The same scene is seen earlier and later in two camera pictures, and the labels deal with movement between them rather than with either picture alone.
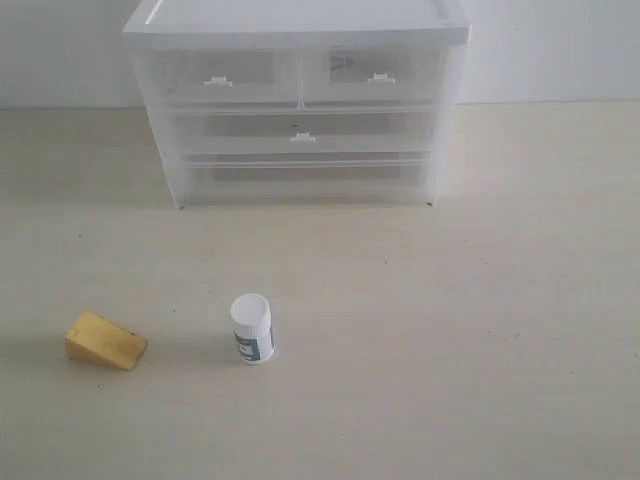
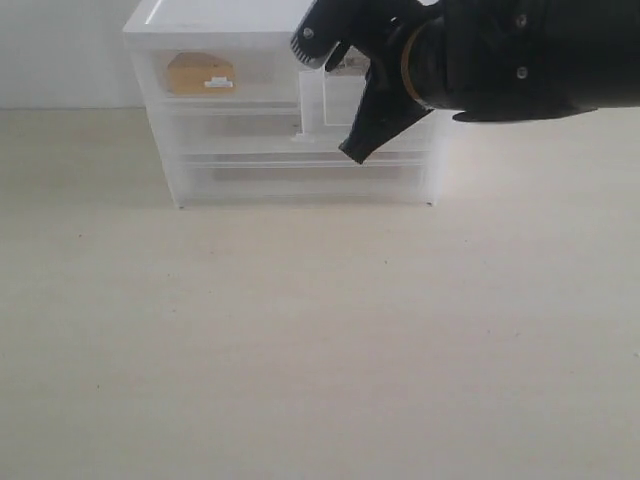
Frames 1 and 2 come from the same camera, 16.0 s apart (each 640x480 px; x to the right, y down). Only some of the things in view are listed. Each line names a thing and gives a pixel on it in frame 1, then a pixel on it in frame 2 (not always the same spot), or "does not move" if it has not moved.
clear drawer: [224, 76] does not move
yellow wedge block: [97, 340] → [199, 73]
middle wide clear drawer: [275, 132] does not move
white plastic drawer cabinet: [301, 103] does not move
